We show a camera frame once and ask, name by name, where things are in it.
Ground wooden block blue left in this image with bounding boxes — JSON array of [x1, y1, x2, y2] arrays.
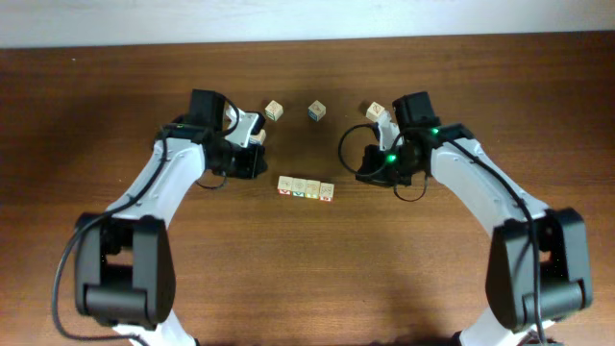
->
[[250, 129, 266, 145]]

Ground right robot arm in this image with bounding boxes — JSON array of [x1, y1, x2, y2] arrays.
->
[[354, 91, 593, 345]]

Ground left black cable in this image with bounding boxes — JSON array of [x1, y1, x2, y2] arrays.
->
[[50, 95, 241, 346]]

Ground wooden block blue top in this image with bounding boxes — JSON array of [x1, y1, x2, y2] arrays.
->
[[308, 100, 326, 122]]

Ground wooden block far right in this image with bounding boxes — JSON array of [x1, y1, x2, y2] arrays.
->
[[365, 102, 385, 122]]

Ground wooden block green letter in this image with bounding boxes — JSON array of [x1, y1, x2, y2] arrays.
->
[[291, 178, 307, 197]]

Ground wooden block blue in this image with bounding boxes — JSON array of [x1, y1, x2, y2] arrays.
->
[[308, 100, 326, 122], [250, 129, 266, 145]]

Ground wooden block red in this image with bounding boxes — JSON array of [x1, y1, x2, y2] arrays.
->
[[319, 183, 334, 202]]

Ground wooden block green top-left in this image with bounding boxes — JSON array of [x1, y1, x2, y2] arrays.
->
[[265, 100, 283, 121]]

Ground wooden block yellow centre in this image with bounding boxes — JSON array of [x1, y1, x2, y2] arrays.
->
[[306, 180, 321, 199]]

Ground wooden block plain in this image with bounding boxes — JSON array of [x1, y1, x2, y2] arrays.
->
[[277, 176, 293, 195]]

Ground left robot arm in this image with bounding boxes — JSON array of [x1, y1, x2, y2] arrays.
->
[[64, 89, 267, 345]]

